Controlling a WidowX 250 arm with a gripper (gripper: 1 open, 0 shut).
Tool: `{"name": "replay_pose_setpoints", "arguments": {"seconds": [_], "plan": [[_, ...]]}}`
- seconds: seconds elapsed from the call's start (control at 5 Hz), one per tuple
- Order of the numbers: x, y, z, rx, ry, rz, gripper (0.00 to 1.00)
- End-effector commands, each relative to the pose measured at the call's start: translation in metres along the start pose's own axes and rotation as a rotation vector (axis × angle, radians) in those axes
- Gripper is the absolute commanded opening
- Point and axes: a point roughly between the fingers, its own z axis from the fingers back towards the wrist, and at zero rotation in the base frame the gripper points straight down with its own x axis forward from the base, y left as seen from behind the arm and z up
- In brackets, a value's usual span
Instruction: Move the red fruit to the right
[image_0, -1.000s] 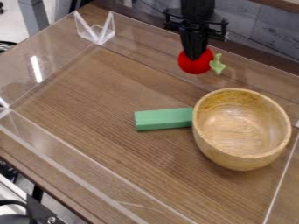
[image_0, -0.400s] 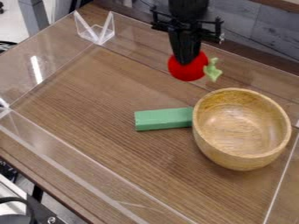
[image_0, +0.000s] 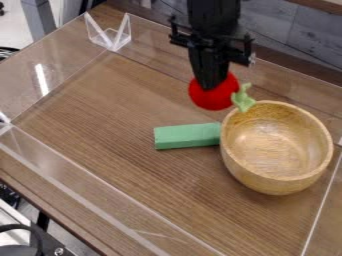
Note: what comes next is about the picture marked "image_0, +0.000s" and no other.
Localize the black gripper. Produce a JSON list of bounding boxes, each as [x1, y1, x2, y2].
[[169, 0, 253, 89]]

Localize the red knitted strawberry fruit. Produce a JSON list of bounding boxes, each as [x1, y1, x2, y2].
[[188, 73, 256, 113]]

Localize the green rectangular block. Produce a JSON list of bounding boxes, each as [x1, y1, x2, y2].
[[153, 123, 220, 150]]

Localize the wooden bowl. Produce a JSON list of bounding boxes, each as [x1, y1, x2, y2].
[[220, 100, 333, 196]]

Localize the clear acrylic corner bracket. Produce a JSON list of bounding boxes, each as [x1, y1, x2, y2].
[[84, 12, 130, 52]]

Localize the grey metal post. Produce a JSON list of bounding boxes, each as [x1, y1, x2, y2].
[[20, 0, 56, 41]]

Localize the black cable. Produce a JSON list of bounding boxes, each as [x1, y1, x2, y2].
[[0, 223, 45, 256]]

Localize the black table clamp mount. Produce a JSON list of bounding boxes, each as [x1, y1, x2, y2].
[[30, 223, 76, 256]]

